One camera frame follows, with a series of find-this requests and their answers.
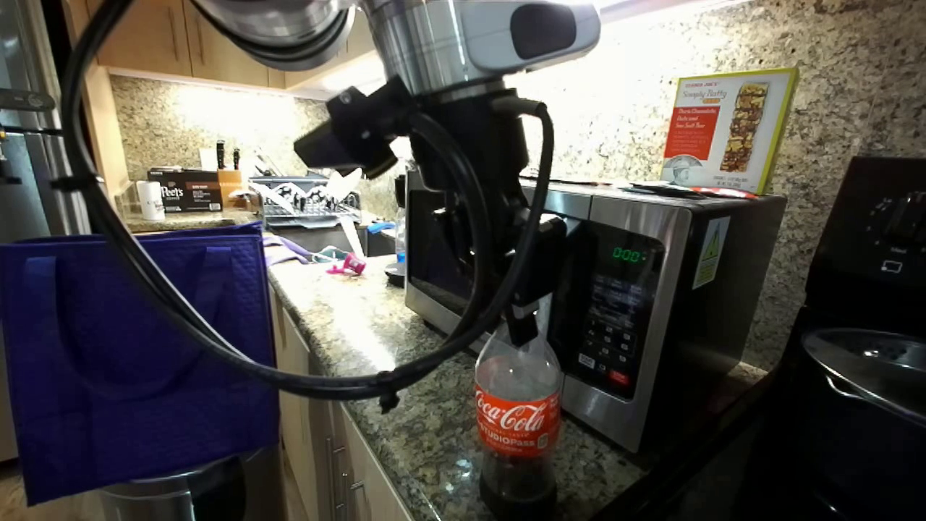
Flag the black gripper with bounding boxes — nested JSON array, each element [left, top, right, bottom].
[[405, 86, 573, 351]]

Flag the Coca Cola plastic bottle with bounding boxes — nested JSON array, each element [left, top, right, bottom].
[[470, 322, 569, 521]]

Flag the stainless steel microwave oven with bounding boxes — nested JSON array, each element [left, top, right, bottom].
[[404, 169, 791, 458]]

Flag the pink small plastic item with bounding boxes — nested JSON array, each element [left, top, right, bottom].
[[325, 248, 372, 280]]

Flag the dish rack with dishes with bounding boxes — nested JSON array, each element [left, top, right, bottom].
[[246, 170, 363, 231]]

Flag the white lower kitchen cabinets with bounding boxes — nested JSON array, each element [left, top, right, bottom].
[[269, 292, 417, 521]]

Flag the wooden knife block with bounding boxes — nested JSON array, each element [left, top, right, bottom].
[[211, 141, 250, 210]]

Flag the black electric stove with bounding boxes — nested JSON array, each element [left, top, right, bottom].
[[770, 157, 926, 521]]

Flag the steel pot with lid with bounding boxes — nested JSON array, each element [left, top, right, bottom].
[[800, 326, 926, 429]]

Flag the dark coffee pod box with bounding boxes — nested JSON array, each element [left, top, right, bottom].
[[146, 164, 227, 216]]

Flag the steel trash can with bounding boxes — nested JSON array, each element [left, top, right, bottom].
[[95, 455, 250, 521]]

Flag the blue fabric tote bag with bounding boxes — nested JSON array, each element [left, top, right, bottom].
[[0, 223, 285, 510]]

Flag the wooden upper kitchen cabinets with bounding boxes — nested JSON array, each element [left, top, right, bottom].
[[66, 0, 380, 96]]

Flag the stainless steel refrigerator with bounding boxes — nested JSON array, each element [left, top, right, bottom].
[[0, 0, 93, 242]]

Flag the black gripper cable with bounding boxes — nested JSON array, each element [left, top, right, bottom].
[[55, 0, 558, 417]]

